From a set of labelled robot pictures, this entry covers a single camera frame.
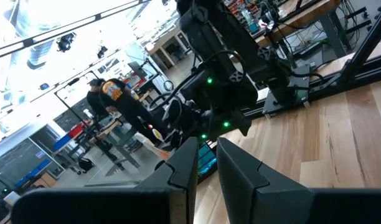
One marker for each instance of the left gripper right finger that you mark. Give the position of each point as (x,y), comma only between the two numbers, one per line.
(256,193)

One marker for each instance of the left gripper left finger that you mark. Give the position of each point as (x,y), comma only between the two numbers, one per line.
(181,168)

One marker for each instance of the orange white toothbrush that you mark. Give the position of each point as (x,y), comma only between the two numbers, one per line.
(157,134)
(147,141)

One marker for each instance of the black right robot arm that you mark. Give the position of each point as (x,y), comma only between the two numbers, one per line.
(215,46)

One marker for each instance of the person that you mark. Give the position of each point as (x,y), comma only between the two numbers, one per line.
(95,99)
(128,102)

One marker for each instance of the black ceiling spot light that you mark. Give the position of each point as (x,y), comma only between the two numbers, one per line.
(66,42)
(102,52)

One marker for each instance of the wooden workbench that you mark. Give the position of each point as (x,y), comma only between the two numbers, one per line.
(302,18)

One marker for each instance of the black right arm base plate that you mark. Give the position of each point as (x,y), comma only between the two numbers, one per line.
(298,84)

